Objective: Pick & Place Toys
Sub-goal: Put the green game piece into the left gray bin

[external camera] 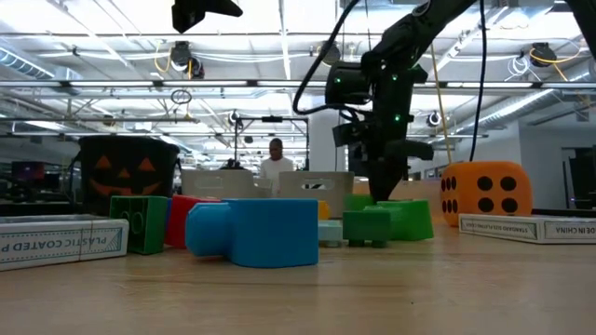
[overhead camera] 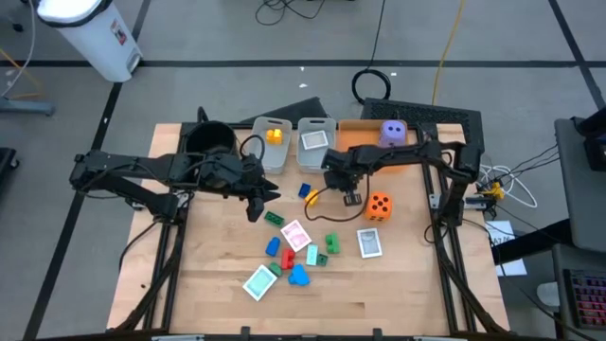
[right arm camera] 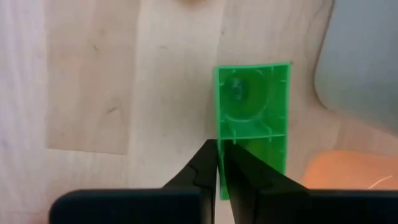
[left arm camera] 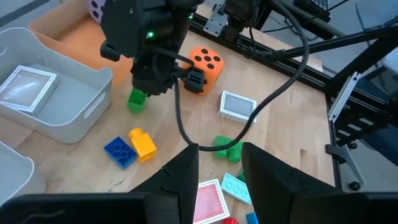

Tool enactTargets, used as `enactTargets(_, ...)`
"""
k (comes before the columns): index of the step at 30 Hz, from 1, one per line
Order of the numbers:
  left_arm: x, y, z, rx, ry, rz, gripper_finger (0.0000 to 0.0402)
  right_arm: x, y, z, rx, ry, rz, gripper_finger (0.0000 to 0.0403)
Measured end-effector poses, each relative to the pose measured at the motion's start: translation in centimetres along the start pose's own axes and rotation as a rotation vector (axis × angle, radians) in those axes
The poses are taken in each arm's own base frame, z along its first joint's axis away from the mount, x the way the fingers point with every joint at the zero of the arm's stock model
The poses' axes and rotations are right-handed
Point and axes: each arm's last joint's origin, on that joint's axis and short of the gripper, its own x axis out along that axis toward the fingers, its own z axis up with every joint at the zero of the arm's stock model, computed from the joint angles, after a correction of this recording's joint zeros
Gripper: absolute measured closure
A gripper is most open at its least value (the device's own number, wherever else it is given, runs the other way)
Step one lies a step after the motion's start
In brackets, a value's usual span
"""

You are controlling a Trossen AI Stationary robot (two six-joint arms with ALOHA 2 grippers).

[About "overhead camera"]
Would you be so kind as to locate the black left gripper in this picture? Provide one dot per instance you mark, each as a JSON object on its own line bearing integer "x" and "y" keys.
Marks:
{"x": 232, "y": 173}

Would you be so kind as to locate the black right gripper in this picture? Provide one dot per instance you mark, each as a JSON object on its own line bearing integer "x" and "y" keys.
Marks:
{"x": 343, "y": 166}

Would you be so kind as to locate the green two-by-four brick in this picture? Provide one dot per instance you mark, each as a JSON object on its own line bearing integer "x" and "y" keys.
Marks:
{"x": 274, "y": 218}

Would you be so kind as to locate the yellow single-stud block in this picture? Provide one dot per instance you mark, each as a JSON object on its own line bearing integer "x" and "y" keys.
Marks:
{"x": 271, "y": 137}
{"x": 312, "y": 197}

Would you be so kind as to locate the grey clear-cased card deck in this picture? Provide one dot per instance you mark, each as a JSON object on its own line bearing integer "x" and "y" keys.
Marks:
{"x": 315, "y": 140}

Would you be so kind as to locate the purple foam die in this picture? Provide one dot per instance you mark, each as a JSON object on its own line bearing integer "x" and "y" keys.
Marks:
{"x": 393, "y": 133}

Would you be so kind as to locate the teal playing card deck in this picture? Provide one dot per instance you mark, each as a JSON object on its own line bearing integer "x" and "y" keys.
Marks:
{"x": 259, "y": 282}

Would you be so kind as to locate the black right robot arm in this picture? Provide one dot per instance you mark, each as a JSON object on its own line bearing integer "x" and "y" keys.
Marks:
{"x": 412, "y": 150}

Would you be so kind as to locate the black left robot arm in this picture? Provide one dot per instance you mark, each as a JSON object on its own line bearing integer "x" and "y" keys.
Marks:
{"x": 132, "y": 166}

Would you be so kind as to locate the orange foam die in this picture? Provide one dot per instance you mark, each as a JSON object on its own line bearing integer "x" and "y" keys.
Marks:
{"x": 378, "y": 207}

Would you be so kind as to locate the grey plastic storage bin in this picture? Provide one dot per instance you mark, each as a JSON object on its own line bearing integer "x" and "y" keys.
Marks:
{"x": 272, "y": 161}
{"x": 315, "y": 161}

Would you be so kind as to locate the dark blue square brick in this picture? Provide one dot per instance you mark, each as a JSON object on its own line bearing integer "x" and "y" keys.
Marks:
{"x": 304, "y": 190}

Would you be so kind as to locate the blue single-stud block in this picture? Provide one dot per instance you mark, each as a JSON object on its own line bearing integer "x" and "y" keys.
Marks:
{"x": 272, "y": 246}

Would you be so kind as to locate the black-and-white playing card deck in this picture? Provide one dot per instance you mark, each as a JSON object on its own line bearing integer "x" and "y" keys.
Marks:
{"x": 369, "y": 243}

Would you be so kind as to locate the pink playing card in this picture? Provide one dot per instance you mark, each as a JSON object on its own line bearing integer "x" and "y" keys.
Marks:
{"x": 296, "y": 235}

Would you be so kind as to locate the bright green toy block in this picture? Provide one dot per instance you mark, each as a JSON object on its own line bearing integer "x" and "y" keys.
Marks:
{"x": 333, "y": 243}

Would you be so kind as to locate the orange plastic storage bin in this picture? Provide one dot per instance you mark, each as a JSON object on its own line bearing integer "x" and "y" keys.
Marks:
{"x": 360, "y": 135}

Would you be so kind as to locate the red toy block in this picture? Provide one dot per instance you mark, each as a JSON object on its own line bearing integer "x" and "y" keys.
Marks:
{"x": 288, "y": 259}

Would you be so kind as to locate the yellow stepped block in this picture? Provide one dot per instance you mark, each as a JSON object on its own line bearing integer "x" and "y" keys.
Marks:
{"x": 279, "y": 135}

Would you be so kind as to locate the dark green toy block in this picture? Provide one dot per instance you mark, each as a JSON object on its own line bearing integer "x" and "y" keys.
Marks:
{"x": 275, "y": 269}

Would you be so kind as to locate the light cyan flat brick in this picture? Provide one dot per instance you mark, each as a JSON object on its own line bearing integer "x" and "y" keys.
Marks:
{"x": 312, "y": 255}

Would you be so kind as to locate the large light blue block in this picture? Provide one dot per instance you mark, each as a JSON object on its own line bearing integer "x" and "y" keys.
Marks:
{"x": 299, "y": 276}

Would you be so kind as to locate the black jack-o-lantern bucket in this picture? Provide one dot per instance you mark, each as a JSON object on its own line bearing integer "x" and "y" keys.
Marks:
{"x": 208, "y": 135}

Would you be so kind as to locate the black wedge panel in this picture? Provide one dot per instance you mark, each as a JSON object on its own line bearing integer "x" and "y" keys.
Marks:
{"x": 293, "y": 113}

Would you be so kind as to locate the black perforated panel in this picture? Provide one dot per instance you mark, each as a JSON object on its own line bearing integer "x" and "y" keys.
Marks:
{"x": 416, "y": 113}

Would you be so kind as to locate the white paper sheet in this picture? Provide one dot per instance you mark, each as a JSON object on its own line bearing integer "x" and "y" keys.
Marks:
{"x": 502, "y": 232}

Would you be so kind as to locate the white rounded desk object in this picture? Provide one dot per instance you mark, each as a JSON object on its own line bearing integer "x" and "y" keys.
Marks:
{"x": 549, "y": 294}

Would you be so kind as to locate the white trash can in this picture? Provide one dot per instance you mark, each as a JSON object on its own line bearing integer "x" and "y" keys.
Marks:
{"x": 90, "y": 33}

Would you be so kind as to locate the black desk device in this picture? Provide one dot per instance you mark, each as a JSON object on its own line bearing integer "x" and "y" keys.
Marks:
{"x": 594, "y": 142}

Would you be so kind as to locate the grey stand base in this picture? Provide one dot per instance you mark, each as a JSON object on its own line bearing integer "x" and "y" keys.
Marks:
{"x": 26, "y": 106}

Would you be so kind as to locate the backlit keyboard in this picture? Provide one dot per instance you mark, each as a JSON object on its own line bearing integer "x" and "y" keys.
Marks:
{"x": 589, "y": 298}

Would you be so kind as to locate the black floor object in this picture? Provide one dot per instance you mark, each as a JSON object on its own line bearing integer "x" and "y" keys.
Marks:
{"x": 7, "y": 158}

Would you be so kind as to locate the silver metal bracket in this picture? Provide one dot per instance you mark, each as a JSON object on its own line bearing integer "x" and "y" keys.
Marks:
{"x": 435, "y": 201}

